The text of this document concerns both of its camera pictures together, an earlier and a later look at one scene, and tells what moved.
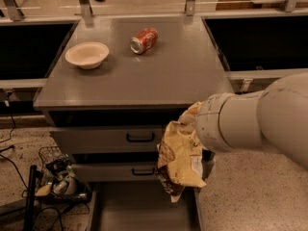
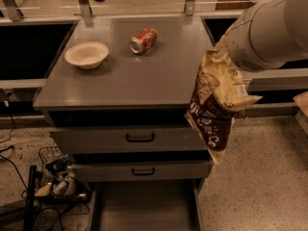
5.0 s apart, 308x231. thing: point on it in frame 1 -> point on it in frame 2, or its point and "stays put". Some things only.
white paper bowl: x=87 y=56 stays put
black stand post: x=30 y=212 stays put
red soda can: x=143 y=41 stays put
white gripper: x=208 y=122 -> x=241 y=46
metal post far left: x=13 y=11 stays put
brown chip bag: x=179 y=161 -> x=219 y=94
